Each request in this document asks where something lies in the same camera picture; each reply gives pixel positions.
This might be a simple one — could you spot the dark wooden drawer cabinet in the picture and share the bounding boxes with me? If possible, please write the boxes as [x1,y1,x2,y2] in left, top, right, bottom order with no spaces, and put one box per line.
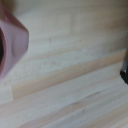
[119,49,128,85]

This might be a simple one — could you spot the pink mug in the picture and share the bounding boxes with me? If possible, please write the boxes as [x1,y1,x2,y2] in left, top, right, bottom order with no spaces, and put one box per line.
[0,0,31,81]

